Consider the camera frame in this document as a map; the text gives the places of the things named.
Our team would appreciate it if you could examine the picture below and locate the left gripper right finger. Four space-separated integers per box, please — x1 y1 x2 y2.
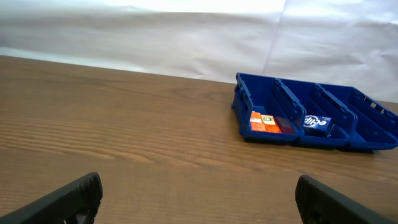
294 174 398 224

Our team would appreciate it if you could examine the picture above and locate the blue tray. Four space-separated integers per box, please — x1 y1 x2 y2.
231 72 398 153

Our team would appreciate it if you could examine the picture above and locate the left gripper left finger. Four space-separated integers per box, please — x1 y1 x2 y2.
0 172 103 224

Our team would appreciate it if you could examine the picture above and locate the blue candy pack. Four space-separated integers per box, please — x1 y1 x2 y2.
303 114 333 138

